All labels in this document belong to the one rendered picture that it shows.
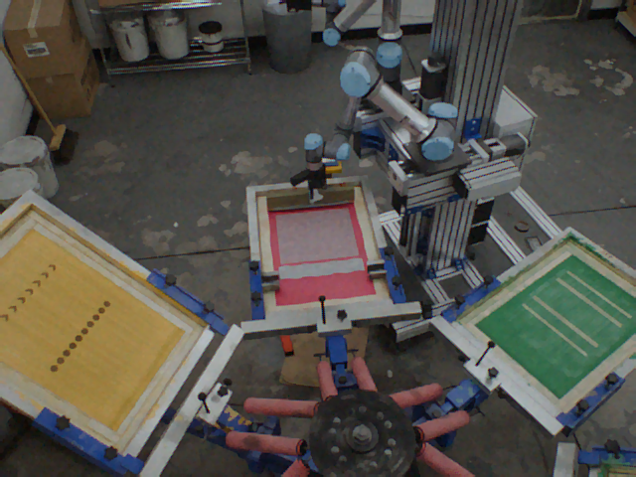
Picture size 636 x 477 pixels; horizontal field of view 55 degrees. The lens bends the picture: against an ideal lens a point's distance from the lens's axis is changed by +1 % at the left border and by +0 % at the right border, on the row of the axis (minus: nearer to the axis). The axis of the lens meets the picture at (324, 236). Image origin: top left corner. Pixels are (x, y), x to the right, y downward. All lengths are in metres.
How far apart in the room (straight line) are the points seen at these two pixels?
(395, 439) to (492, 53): 1.64
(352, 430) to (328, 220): 1.25
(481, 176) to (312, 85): 2.91
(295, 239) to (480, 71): 1.07
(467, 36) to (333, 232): 0.99
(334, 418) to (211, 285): 2.16
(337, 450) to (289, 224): 1.29
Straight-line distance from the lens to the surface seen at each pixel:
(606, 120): 5.40
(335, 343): 2.24
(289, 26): 5.32
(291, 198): 2.75
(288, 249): 2.64
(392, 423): 1.79
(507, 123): 2.95
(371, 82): 2.30
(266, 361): 3.44
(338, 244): 2.65
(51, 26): 5.03
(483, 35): 2.63
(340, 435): 1.77
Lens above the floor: 2.91
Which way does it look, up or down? 47 degrees down
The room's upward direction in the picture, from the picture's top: 1 degrees counter-clockwise
